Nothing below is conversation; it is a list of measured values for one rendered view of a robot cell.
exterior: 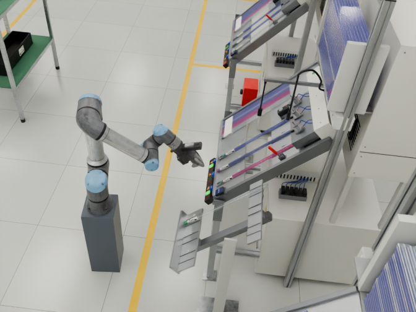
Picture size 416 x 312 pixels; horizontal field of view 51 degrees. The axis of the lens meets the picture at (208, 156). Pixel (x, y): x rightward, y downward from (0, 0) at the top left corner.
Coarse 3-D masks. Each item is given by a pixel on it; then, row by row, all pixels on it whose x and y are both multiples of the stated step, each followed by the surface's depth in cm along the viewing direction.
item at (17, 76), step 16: (0, 0) 341; (16, 0) 344; (0, 16) 323; (48, 16) 407; (0, 32) 325; (0, 48) 333; (32, 48) 406; (16, 64) 384; (32, 64) 386; (0, 80) 365; (16, 80) 367; (16, 96) 363
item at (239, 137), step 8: (232, 136) 267; (240, 136) 260; (224, 144) 267; (232, 144) 261; (240, 144) 254; (224, 152) 261; (240, 152) 249; (224, 160) 256; (232, 160) 250; (240, 160) 244; (232, 168) 244; (240, 168) 239; (224, 176) 245; (240, 176) 234; (224, 184) 240; (232, 184) 234
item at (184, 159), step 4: (180, 144) 238; (176, 148) 238; (180, 148) 241; (172, 152) 243; (176, 152) 243; (180, 152) 243; (184, 152) 243; (188, 152) 241; (192, 152) 244; (180, 156) 244; (184, 156) 242; (188, 156) 242; (192, 156) 242; (180, 160) 245; (184, 160) 245; (188, 160) 245; (184, 164) 246
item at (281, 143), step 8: (304, 72) 255; (304, 80) 250; (304, 88) 245; (272, 112) 252; (272, 120) 247; (280, 120) 241; (280, 128) 236; (288, 128) 231; (272, 136) 237; (288, 136) 227; (272, 144) 232; (280, 144) 227; (288, 144) 222; (312, 144) 209; (272, 152) 227; (288, 152) 218; (296, 152) 214; (272, 160) 223
